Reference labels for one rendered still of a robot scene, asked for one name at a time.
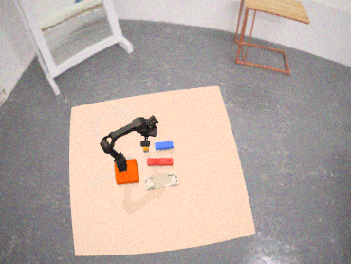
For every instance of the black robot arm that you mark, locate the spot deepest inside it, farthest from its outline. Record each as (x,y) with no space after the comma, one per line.
(139,124)

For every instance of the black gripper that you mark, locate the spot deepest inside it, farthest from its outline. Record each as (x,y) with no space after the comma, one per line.
(144,143)

